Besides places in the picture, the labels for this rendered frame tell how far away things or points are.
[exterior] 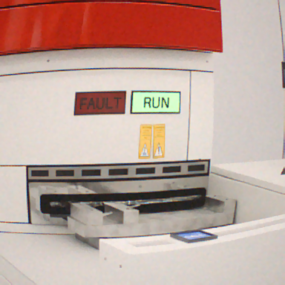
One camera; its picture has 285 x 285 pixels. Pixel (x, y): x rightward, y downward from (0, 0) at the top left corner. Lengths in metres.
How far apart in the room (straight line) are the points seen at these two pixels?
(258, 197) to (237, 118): 2.06
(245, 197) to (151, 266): 0.69
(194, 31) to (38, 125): 0.40
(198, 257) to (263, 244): 0.14
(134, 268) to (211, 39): 0.83
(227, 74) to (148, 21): 2.03
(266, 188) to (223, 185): 0.18
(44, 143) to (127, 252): 0.64
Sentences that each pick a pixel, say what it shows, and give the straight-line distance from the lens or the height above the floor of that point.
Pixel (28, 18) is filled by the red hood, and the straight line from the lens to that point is 1.79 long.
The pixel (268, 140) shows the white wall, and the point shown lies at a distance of 4.12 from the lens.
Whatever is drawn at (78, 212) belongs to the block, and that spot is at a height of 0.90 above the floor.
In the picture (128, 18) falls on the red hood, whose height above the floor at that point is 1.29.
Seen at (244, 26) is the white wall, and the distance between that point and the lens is 3.99.
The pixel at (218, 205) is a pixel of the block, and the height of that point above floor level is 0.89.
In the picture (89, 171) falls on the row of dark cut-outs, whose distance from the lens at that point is 1.96.
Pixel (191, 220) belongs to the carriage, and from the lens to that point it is 1.93.
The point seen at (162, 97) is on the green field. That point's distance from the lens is 2.01.
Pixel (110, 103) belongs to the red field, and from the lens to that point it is 1.95.
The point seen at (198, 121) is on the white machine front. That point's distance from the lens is 2.07.
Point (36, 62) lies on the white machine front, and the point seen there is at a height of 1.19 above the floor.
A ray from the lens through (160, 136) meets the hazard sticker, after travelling 2.02.
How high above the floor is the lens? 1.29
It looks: 8 degrees down
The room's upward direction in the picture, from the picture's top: 3 degrees clockwise
